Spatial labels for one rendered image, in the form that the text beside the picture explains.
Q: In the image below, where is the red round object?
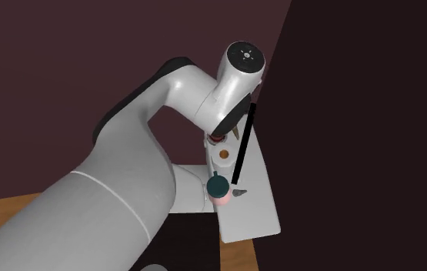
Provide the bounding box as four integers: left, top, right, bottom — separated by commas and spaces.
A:
206, 133, 226, 146

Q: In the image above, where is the white roll with orange core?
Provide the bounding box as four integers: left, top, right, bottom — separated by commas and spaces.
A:
210, 144, 237, 169

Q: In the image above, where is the long black bar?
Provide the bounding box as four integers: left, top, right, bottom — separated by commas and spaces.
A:
231, 102, 258, 186

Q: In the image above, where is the pink round object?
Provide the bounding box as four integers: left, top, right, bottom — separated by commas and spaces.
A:
208, 189, 232, 206

